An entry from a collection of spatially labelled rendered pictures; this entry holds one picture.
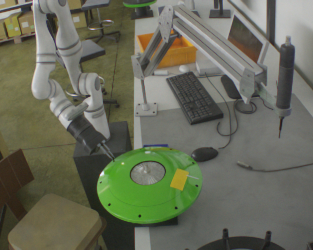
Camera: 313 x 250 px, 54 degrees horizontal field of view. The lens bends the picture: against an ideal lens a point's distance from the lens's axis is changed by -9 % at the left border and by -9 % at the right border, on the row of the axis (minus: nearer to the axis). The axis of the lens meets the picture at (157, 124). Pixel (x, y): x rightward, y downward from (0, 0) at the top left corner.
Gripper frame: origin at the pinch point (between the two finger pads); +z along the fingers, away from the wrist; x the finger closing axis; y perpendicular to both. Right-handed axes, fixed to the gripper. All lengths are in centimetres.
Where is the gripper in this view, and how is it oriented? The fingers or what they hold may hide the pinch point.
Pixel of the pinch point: (113, 158)
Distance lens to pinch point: 106.9
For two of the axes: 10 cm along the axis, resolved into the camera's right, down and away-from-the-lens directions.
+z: 7.0, 7.0, -1.3
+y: -3.6, 5.0, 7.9
